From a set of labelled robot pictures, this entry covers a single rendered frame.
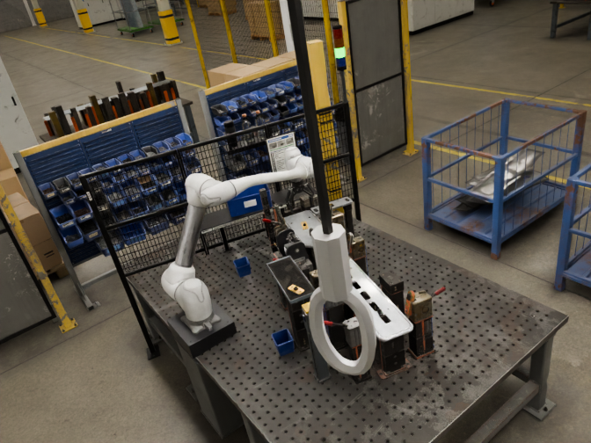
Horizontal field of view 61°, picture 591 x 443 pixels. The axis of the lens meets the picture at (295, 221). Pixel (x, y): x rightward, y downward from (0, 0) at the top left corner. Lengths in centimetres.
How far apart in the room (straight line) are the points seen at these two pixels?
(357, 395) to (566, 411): 142
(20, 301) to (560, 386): 404
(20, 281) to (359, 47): 395
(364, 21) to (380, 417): 426
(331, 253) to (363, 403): 230
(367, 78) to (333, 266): 563
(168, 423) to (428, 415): 186
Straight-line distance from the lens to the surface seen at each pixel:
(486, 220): 486
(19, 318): 482
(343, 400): 258
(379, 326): 247
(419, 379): 264
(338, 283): 27
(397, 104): 632
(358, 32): 570
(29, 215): 543
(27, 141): 928
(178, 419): 369
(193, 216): 292
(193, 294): 286
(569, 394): 363
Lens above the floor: 266
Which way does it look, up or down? 29 degrees down
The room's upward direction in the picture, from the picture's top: 10 degrees counter-clockwise
